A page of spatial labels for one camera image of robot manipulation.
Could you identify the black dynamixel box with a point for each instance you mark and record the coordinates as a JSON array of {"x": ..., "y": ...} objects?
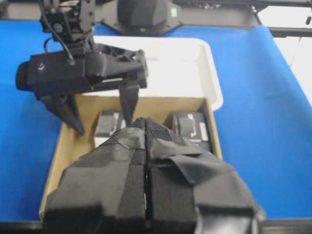
[
  {"x": 192, "y": 125},
  {"x": 108, "y": 123}
]

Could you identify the open brown cardboard box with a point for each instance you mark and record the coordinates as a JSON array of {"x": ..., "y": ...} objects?
[{"x": 71, "y": 145}]

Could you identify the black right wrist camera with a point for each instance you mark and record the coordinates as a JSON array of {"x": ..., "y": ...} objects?
[{"x": 51, "y": 75}]

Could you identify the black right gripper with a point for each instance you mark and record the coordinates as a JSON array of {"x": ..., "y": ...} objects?
[{"x": 116, "y": 68}]

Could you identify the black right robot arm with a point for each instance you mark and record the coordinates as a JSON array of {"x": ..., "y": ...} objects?
[{"x": 71, "y": 23}]

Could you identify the white plastic tray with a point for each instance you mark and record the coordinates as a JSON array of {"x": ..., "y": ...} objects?
[{"x": 178, "y": 67}]

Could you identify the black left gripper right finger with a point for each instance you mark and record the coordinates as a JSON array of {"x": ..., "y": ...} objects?
[{"x": 194, "y": 192}]

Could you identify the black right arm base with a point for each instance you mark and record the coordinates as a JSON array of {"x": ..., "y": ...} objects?
[{"x": 150, "y": 18}]

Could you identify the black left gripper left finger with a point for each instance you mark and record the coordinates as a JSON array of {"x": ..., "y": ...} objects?
[{"x": 102, "y": 192}]

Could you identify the blue table cloth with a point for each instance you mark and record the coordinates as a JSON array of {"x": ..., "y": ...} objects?
[{"x": 264, "y": 124}]

